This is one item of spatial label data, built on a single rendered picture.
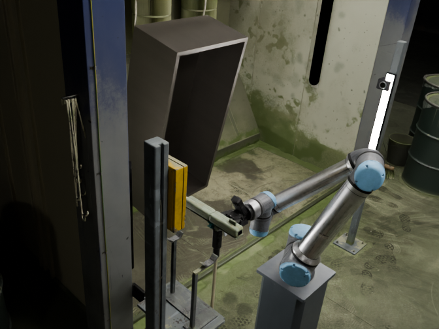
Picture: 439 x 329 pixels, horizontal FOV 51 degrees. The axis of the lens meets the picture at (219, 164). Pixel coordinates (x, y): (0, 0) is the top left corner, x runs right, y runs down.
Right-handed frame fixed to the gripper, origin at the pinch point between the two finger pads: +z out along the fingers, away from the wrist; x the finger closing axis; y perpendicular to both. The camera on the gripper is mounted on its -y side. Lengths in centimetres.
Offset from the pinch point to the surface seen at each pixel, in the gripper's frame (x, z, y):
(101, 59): 46, 20, -62
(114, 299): 47, 20, 62
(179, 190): -6.5, 26.9, -31.3
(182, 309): -0.2, 17.3, 35.2
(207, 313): -8.9, 11.0, 35.3
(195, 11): 202, -179, -35
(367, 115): 60, -261, 38
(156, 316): -3.4, 34.2, 24.7
